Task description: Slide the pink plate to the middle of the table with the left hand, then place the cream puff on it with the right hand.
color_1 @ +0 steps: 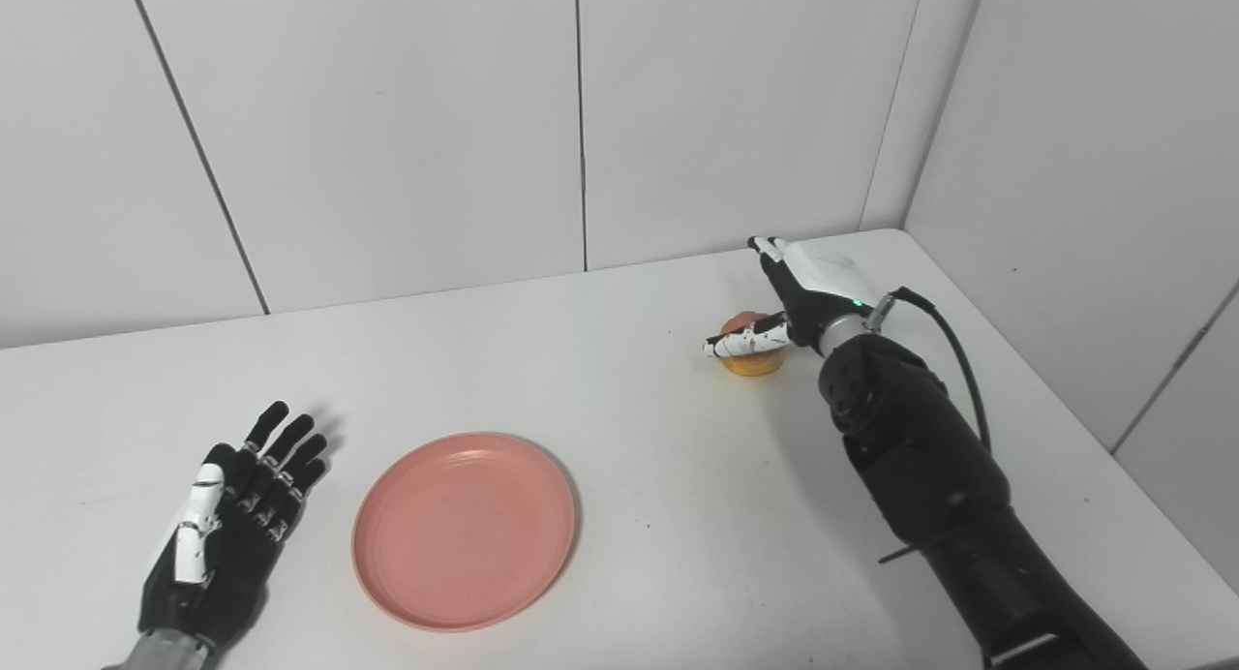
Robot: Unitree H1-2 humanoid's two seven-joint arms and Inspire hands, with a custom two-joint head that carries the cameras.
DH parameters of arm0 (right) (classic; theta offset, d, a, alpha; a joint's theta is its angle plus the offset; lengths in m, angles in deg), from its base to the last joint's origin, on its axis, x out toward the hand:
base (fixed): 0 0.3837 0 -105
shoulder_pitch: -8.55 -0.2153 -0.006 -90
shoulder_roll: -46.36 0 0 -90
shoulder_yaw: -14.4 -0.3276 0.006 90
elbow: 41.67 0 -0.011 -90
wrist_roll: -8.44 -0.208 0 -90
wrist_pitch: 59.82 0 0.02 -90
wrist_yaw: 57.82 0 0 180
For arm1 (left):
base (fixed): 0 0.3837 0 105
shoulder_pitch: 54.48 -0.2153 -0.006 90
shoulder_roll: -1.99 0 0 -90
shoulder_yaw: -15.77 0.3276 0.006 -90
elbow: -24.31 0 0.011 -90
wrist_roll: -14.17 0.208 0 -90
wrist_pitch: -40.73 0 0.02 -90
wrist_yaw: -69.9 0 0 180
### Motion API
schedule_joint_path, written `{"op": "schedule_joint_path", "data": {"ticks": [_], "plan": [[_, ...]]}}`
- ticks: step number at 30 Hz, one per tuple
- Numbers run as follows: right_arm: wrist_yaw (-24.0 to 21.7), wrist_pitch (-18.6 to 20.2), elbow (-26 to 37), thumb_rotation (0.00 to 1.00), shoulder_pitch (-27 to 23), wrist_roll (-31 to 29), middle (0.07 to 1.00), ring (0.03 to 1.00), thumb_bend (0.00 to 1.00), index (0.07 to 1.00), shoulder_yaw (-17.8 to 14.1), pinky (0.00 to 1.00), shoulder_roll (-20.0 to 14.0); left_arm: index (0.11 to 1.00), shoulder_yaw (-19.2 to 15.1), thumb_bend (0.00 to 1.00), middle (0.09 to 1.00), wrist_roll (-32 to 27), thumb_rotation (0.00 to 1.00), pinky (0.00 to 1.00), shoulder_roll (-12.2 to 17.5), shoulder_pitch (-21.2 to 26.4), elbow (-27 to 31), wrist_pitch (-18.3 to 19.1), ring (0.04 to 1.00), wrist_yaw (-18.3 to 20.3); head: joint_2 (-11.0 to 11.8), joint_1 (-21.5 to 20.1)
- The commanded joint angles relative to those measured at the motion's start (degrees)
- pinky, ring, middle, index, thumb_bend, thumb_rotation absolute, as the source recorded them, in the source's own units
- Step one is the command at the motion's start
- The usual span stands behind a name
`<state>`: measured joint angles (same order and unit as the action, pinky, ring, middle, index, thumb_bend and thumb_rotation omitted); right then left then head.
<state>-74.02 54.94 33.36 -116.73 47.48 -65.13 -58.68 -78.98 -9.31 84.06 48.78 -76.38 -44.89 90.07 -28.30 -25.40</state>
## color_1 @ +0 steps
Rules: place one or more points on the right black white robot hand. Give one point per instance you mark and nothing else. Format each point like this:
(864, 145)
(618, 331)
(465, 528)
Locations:
(808, 297)

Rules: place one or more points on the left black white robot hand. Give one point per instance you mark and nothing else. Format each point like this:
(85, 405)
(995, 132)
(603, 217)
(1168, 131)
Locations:
(227, 544)

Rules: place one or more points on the orange cream puff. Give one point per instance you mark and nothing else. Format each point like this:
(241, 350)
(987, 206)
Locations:
(753, 365)

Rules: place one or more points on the pink round plate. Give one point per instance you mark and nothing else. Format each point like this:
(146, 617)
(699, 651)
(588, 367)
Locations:
(465, 532)

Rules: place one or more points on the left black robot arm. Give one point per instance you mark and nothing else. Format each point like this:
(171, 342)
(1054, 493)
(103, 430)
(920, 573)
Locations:
(160, 653)

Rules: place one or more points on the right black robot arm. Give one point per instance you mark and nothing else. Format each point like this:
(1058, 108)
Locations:
(929, 467)

